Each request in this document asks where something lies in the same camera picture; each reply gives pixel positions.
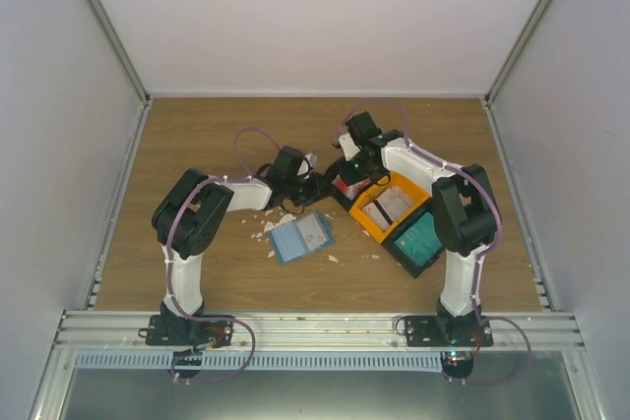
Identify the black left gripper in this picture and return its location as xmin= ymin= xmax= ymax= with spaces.
xmin=285 ymin=172 xmax=336 ymax=208

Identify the blue leather card holder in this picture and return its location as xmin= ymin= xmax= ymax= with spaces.
xmin=269 ymin=210 xmax=336 ymax=266

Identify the white card with red dots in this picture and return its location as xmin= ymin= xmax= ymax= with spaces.
xmin=296 ymin=212 xmax=330 ymax=252

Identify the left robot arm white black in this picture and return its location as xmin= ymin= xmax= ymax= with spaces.
xmin=152 ymin=147 xmax=335 ymax=345

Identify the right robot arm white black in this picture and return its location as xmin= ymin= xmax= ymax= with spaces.
xmin=337 ymin=112 xmax=503 ymax=346

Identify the black bin with red cards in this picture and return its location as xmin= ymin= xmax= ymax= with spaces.
xmin=325 ymin=157 xmax=381 ymax=211

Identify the red dot card stack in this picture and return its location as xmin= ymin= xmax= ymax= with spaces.
xmin=333 ymin=175 xmax=366 ymax=200

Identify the white card stack orange bin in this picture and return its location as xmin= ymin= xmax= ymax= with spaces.
xmin=362 ymin=186 xmax=413 ymax=226

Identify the black bin with green cards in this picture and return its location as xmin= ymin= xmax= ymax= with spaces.
xmin=382 ymin=201 xmax=445 ymax=278

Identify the orange plastic bin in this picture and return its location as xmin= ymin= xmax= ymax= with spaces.
xmin=349 ymin=172 xmax=430 ymax=243

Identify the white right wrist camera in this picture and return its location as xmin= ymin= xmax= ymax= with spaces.
xmin=334 ymin=130 xmax=360 ymax=161

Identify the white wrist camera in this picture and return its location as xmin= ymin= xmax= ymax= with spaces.
xmin=298 ymin=153 xmax=317 ymax=175
xmin=334 ymin=130 xmax=360 ymax=161

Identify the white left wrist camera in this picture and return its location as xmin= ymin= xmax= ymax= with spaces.
xmin=298 ymin=153 xmax=317 ymax=175

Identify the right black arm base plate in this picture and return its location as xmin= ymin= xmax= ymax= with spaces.
xmin=394 ymin=313 xmax=494 ymax=348

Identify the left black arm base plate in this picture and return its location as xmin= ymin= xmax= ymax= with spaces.
xmin=138 ymin=312 xmax=232 ymax=348

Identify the aluminium front rail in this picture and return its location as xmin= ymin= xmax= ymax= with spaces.
xmin=54 ymin=311 xmax=585 ymax=352

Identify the grey slotted cable duct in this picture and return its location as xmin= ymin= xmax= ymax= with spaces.
xmin=75 ymin=350 xmax=442 ymax=373

